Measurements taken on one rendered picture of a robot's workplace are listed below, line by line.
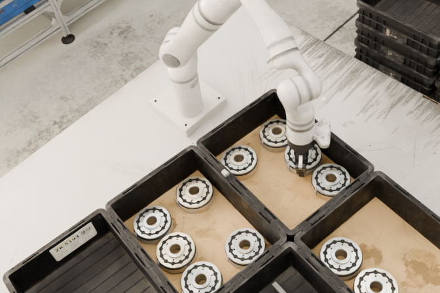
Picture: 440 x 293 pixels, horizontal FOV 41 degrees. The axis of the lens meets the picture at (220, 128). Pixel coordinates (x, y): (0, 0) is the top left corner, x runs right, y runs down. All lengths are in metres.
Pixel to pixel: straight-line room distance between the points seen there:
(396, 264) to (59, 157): 1.13
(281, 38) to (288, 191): 0.46
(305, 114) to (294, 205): 0.29
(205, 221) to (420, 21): 1.40
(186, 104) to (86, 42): 1.69
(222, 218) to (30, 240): 0.62
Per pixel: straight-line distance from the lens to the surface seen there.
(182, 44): 1.68
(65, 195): 1.95
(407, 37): 2.49
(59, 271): 1.66
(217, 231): 1.60
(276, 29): 1.40
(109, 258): 1.63
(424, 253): 1.57
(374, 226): 1.59
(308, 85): 1.39
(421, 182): 1.84
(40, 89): 3.36
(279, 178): 1.67
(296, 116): 1.43
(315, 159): 1.67
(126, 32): 3.50
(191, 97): 1.89
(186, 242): 1.56
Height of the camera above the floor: 2.21
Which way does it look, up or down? 50 degrees down
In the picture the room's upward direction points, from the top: 12 degrees counter-clockwise
